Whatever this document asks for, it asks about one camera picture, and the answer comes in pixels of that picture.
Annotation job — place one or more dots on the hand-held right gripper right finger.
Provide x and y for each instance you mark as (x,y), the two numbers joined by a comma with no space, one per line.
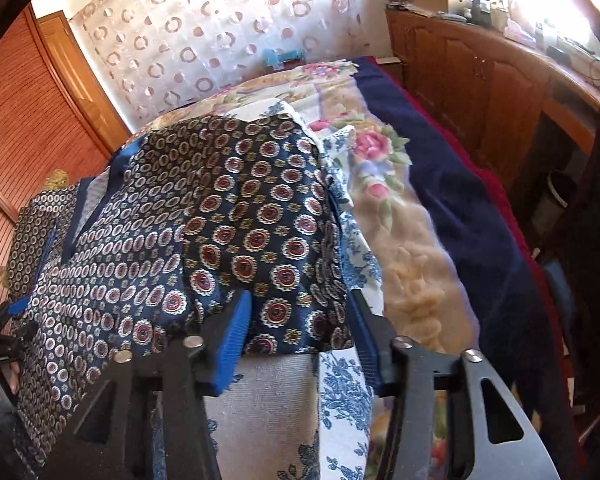
(367,335)

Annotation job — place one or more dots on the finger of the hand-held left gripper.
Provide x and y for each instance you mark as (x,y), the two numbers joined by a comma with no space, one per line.
(18,305)

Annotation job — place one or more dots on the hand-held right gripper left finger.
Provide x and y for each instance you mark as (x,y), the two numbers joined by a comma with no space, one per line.
(232,340)

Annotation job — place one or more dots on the navy medallion print garment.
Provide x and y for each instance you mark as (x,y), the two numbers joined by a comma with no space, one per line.
(230,200)

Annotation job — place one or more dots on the blue floral bed sheet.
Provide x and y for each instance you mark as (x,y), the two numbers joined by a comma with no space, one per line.
(340,400)

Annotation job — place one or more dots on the gold patterned cushion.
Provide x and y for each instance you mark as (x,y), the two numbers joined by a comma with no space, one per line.
(56,178)

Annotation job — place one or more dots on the navy blue blanket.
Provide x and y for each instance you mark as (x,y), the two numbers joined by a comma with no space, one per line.
(459,185)

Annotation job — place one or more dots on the pink rose print blanket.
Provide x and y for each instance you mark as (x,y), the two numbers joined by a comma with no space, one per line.
(379,155)

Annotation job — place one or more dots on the wooden wardrobe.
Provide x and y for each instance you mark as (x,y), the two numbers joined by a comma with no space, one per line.
(30,110)

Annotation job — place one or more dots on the dark waste bin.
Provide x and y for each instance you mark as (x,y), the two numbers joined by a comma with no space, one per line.
(554,197)

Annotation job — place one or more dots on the small blue box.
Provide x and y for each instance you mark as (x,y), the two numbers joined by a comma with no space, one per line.
(280,58)

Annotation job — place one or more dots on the wooden cabinet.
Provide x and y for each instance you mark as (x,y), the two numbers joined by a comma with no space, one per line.
(479,70)

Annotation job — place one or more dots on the sheer circle pattern curtain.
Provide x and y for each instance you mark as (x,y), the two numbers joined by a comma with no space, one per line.
(205,35)

